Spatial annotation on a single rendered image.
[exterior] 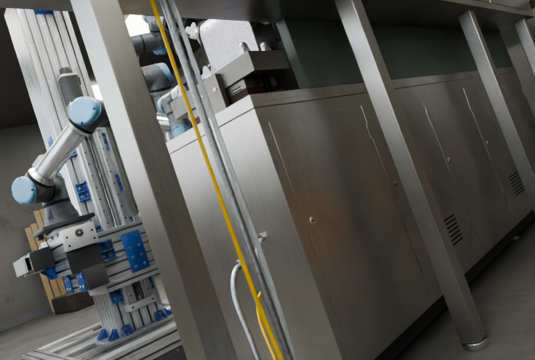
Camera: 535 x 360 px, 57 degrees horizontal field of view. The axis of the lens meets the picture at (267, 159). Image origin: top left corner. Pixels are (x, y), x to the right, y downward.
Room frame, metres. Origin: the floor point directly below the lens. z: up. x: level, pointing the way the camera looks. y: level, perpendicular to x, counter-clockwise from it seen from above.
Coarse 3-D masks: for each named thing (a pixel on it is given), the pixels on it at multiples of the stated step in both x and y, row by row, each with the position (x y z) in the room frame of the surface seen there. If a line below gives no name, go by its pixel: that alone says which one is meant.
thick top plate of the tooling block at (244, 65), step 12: (240, 60) 1.39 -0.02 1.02; (252, 60) 1.37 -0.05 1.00; (264, 60) 1.40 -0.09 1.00; (276, 60) 1.44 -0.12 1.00; (216, 72) 1.46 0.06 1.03; (228, 72) 1.43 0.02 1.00; (240, 72) 1.40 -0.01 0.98; (252, 72) 1.38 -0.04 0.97; (264, 72) 1.43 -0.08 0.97; (276, 72) 1.48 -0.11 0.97; (228, 84) 1.44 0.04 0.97; (180, 96) 1.59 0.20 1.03; (192, 96) 1.55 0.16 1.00; (180, 108) 1.60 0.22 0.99; (192, 108) 1.57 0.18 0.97
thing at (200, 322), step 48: (96, 0) 0.83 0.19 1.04; (336, 0) 1.52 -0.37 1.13; (96, 48) 0.83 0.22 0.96; (480, 48) 2.27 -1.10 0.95; (528, 48) 2.97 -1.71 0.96; (144, 96) 0.85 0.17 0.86; (384, 96) 1.49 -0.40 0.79; (144, 144) 0.83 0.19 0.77; (144, 192) 0.83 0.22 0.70; (432, 192) 1.52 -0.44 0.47; (528, 192) 2.29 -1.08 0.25; (192, 240) 0.85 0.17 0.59; (432, 240) 1.50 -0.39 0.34; (192, 288) 0.83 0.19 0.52; (192, 336) 0.83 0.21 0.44; (480, 336) 1.49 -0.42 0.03
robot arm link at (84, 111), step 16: (80, 112) 1.93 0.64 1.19; (96, 112) 1.94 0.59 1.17; (64, 128) 1.99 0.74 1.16; (80, 128) 1.96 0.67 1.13; (64, 144) 1.98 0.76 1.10; (48, 160) 1.99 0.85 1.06; (64, 160) 2.02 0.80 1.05; (32, 176) 1.99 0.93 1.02; (48, 176) 2.02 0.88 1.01; (16, 192) 2.01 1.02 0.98; (32, 192) 1.99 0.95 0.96; (48, 192) 2.07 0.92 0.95
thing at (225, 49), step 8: (240, 24) 1.61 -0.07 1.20; (248, 24) 1.59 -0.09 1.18; (232, 32) 1.64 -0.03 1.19; (240, 32) 1.62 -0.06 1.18; (248, 32) 1.60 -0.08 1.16; (224, 40) 1.68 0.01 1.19; (232, 40) 1.65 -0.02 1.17; (240, 40) 1.63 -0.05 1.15; (248, 40) 1.61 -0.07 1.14; (208, 48) 1.74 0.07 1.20; (216, 48) 1.71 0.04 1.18; (224, 48) 1.69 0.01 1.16; (232, 48) 1.66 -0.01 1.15; (256, 48) 1.59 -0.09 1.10; (208, 56) 1.74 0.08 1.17; (216, 56) 1.72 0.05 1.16; (224, 56) 1.69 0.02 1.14; (232, 56) 1.67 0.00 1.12; (216, 64) 1.73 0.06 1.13; (224, 64) 1.70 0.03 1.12
